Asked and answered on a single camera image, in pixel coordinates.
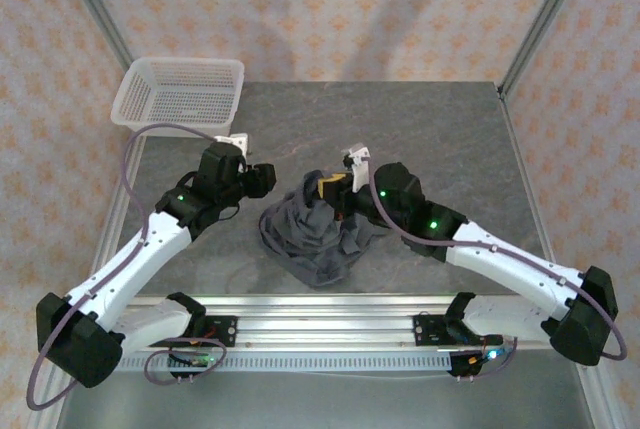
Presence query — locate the grey t-shirt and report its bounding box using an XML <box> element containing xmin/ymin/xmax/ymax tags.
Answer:
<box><xmin>257</xmin><ymin>167</ymin><xmax>391</xmax><ymax>290</ymax></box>

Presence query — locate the white perforated plastic basket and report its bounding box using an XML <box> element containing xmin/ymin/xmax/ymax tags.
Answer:
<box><xmin>110</xmin><ymin>57</ymin><xmax>246</xmax><ymax>139</ymax></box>

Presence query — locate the small black controller board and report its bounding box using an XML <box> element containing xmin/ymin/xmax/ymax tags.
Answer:
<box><xmin>167</xmin><ymin>348</ymin><xmax>220</xmax><ymax>381</ymax></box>
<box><xmin>448</xmin><ymin>346</ymin><xmax>516</xmax><ymax>381</ymax></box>

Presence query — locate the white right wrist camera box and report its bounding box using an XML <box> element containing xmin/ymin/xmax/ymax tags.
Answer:
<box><xmin>340</xmin><ymin>143</ymin><xmax>372</xmax><ymax>194</ymax></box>

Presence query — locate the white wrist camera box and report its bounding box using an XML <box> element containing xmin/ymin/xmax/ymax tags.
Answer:
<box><xmin>214</xmin><ymin>132</ymin><xmax>250</xmax><ymax>156</ymax></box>
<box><xmin>340</xmin><ymin>143</ymin><xmax>372</xmax><ymax>194</ymax></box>

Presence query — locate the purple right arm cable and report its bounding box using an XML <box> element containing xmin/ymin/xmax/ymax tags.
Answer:
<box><xmin>364</xmin><ymin>158</ymin><xmax>629</xmax><ymax>380</ymax></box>

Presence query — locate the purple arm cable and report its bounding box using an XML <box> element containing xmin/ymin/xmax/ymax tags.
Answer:
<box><xmin>364</xmin><ymin>158</ymin><xmax>629</xmax><ymax>380</ymax></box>
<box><xmin>25</xmin><ymin>123</ymin><xmax>226</xmax><ymax>411</ymax></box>

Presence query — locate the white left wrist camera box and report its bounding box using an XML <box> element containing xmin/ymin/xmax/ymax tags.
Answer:
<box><xmin>214</xmin><ymin>132</ymin><xmax>250</xmax><ymax>156</ymax></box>

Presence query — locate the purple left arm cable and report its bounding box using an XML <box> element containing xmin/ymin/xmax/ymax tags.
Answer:
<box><xmin>25</xmin><ymin>123</ymin><xmax>226</xmax><ymax>411</ymax></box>

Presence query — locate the aluminium table side rail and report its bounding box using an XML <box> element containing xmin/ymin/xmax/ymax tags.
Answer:
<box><xmin>497</xmin><ymin>83</ymin><xmax>615</xmax><ymax>429</ymax></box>
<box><xmin>27</xmin><ymin>134</ymin><xmax>147</xmax><ymax>429</ymax></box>

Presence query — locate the aluminium mounting rail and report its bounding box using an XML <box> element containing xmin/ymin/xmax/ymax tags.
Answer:
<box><xmin>119</xmin><ymin>293</ymin><xmax>556</xmax><ymax>351</ymax></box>

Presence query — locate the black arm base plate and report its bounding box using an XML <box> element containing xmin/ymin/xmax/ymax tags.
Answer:
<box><xmin>148</xmin><ymin>315</ymin><xmax>238</xmax><ymax>349</ymax></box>
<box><xmin>413</xmin><ymin>312</ymin><xmax>501</xmax><ymax>349</ymax></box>

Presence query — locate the white slotted cable duct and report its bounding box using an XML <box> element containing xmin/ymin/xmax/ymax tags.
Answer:
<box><xmin>119</xmin><ymin>352</ymin><xmax>454</xmax><ymax>374</ymax></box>

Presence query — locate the aluminium frame post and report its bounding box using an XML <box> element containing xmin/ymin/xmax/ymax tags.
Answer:
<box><xmin>496</xmin><ymin>0</ymin><xmax>595</xmax><ymax>100</ymax></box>
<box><xmin>53</xmin><ymin>0</ymin><xmax>136</xmax><ymax>70</ymax></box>

